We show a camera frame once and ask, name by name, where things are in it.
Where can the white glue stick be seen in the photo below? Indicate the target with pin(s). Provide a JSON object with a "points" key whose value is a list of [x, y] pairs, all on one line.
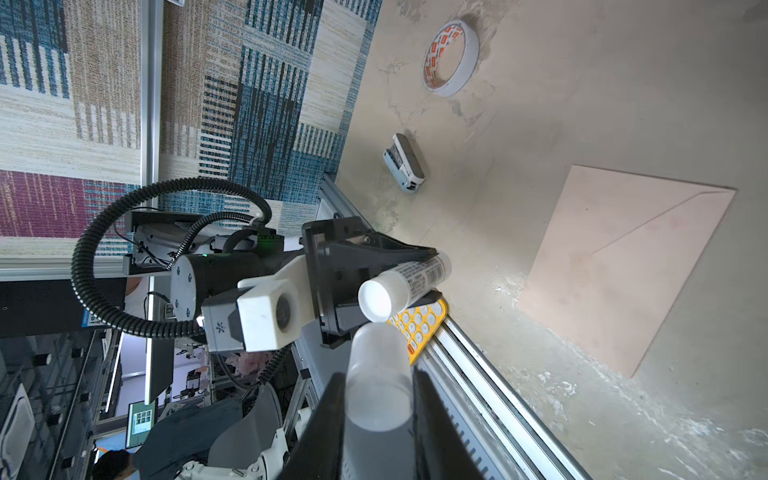
{"points": [[394, 290]]}

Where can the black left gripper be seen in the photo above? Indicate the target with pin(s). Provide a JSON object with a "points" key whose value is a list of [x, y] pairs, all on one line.
{"points": [[345, 276]]}

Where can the yellow calculator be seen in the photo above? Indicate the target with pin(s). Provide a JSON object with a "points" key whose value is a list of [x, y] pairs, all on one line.
{"points": [[419, 324]]}

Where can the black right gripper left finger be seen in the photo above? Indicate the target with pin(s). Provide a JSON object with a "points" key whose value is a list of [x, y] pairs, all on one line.
{"points": [[319, 451]]}

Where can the light blue stapler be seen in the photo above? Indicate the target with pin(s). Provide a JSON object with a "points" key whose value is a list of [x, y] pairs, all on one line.
{"points": [[403, 164]]}

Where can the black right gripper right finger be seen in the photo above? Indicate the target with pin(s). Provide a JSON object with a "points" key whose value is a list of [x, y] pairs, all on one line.
{"points": [[439, 450]]}

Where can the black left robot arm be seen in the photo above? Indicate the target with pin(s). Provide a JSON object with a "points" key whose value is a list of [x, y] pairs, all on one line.
{"points": [[235, 287]]}

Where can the translucent glue stick cap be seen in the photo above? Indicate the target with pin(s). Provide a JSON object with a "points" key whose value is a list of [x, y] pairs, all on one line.
{"points": [[379, 404]]}

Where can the white tape roll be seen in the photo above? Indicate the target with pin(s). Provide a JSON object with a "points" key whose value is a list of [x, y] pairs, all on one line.
{"points": [[450, 59]]}

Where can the aluminium front rail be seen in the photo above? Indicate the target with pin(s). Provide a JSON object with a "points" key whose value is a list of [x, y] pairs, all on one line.
{"points": [[502, 434]]}

